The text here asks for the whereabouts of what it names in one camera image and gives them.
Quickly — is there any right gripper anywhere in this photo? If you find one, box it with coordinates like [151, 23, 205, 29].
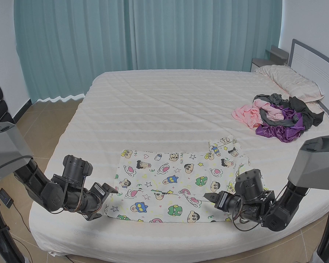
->
[215, 191, 236, 210]

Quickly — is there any white printed pyjama top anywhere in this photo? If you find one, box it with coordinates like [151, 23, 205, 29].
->
[104, 134, 268, 224]

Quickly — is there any bed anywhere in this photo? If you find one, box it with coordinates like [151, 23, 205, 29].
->
[29, 39, 329, 257]

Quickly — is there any cream pillow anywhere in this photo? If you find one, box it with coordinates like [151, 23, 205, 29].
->
[254, 65, 325, 103]

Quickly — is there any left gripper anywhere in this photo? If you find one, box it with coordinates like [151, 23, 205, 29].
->
[92, 182, 106, 203]

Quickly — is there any black power adapter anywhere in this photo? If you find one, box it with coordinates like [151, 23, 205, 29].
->
[0, 189, 15, 209]

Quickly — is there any grey bedside table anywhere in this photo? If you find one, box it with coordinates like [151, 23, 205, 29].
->
[251, 45, 290, 73]

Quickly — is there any pile of clothes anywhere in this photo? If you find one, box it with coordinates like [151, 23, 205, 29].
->
[231, 93, 325, 143]

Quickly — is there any black cable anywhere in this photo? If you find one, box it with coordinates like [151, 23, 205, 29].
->
[5, 199, 32, 263]

